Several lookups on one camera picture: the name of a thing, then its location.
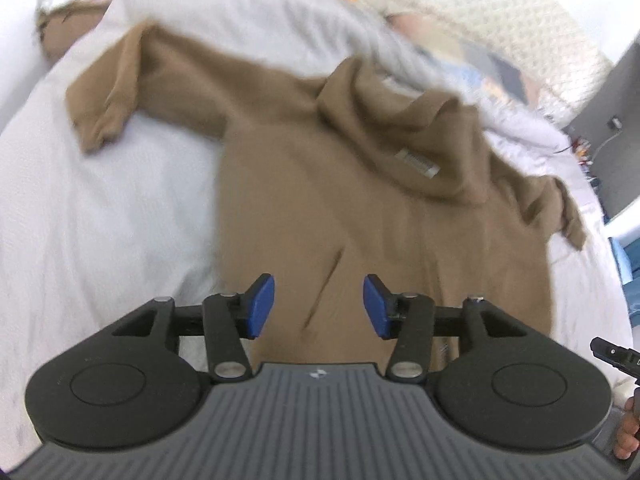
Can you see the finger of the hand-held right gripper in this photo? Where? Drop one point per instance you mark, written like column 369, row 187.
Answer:
column 615, row 355

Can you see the patchwork pillow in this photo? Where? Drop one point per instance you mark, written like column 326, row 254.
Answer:
column 480, row 65

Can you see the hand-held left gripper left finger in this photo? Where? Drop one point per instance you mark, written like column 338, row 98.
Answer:
column 260, row 305

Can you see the wall socket with white charger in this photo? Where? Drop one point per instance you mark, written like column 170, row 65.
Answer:
column 615, row 123

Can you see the brown hoodie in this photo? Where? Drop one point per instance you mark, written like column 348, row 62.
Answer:
column 325, row 185

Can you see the cream quilted headboard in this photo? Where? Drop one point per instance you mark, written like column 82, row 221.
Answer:
column 490, row 25

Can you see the blue covered chair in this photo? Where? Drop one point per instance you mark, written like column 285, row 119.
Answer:
column 627, row 270

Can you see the cluster of small bottles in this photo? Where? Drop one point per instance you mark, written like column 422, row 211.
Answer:
column 585, row 155

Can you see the cardboard box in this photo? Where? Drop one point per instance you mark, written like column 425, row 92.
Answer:
column 67, row 32

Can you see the grey duvet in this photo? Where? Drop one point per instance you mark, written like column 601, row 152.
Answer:
column 260, row 15
column 100, row 220

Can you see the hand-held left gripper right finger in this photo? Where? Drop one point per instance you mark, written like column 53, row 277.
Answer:
column 376, row 305

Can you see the person's right hand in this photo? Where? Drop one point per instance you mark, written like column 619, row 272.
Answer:
column 625, row 440

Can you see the grey and white wall cabinet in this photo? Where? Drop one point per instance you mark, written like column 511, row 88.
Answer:
column 615, row 160

